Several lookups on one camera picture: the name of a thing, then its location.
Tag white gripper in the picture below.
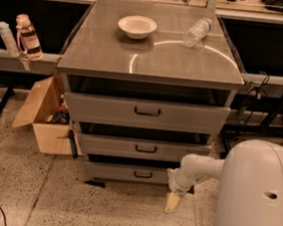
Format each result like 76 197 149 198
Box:
164 167 205 214

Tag grey bottom drawer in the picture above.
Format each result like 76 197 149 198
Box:
85 161 168 185

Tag grey drawer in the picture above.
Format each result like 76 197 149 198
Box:
85 161 168 185
77 133 211 162
64 92 231 135

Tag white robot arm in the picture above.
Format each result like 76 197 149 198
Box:
164 139 283 226

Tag grey middle drawer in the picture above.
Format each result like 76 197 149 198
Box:
77 133 211 162

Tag grey drawer cabinet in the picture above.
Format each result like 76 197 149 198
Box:
45 0 252 199

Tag grey top drawer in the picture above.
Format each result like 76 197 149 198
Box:
64 92 231 135

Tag open cardboard box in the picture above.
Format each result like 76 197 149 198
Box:
12 76 82 157

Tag black table leg right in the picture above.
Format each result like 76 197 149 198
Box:
219 94 283 159

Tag clear plastic water bottle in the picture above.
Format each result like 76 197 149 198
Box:
182 18 212 48

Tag white bowl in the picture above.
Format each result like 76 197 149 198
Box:
118 15 157 40

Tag pink striped bottle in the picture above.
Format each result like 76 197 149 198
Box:
16 14 43 62

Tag white cylindrical bottle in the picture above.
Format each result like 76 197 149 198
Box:
0 21 20 57

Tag grey workbench rail right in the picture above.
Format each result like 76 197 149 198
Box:
238 74 283 99

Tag grey workbench rail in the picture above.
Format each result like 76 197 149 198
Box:
238 74 283 99
0 50 61 76

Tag grey workbench rail left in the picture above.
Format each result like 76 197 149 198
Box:
0 50 61 76

